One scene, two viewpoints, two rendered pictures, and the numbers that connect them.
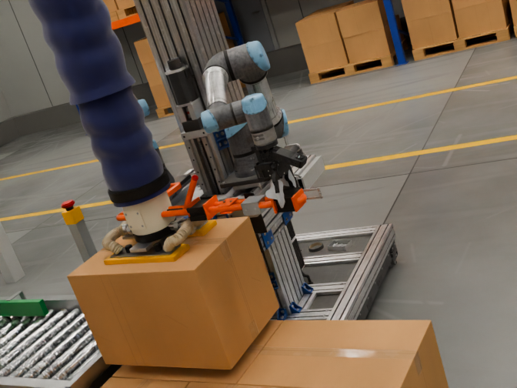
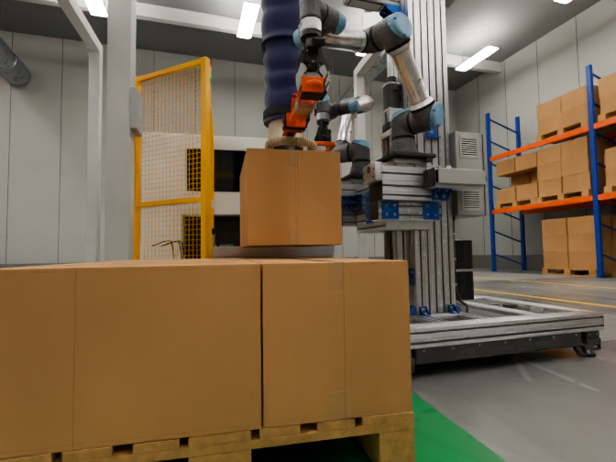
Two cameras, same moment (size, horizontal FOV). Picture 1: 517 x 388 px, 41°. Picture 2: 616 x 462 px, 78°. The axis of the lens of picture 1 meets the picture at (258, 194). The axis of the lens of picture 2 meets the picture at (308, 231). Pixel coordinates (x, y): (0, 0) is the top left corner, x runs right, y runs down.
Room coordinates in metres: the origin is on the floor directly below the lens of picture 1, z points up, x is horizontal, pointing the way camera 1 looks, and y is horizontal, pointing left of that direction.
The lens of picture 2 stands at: (1.19, -0.94, 0.57)
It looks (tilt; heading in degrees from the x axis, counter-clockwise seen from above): 3 degrees up; 43
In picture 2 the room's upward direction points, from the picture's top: 1 degrees counter-clockwise
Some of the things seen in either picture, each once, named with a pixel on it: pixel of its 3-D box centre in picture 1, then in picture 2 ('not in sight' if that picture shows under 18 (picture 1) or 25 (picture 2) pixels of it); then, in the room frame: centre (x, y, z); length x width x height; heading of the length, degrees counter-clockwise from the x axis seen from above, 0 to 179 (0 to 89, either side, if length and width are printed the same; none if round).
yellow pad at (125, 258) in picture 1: (144, 250); not in sight; (2.39, 0.46, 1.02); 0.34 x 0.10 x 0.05; 55
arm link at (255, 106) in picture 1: (256, 112); (311, 8); (2.14, -0.07, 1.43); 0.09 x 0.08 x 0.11; 175
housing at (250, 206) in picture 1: (255, 205); (303, 105); (2.20, 0.02, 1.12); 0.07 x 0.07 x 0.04; 55
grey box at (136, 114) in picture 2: not in sight; (137, 112); (2.33, 1.85, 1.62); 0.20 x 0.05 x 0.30; 56
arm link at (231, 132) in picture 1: (241, 134); (403, 125); (2.89, -0.01, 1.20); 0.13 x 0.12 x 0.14; 85
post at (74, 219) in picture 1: (106, 294); not in sight; (3.40, 0.92, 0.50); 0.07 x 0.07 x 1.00; 56
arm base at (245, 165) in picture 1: (248, 160); (403, 148); (2.89, -0.01, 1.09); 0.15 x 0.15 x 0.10
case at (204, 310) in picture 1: (175, 292); (283, 205); (2.46, 0.42, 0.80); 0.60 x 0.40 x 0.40; 56
